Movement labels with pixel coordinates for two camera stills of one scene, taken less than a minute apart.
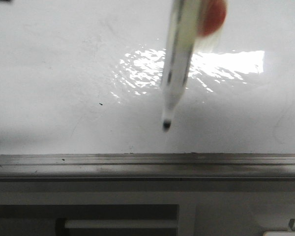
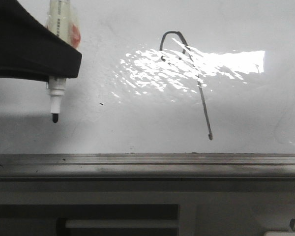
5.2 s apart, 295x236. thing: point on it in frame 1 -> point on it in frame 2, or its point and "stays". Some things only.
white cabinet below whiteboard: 147,207 stays
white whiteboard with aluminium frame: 75,92 stays
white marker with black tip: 189,20 -> 60,21
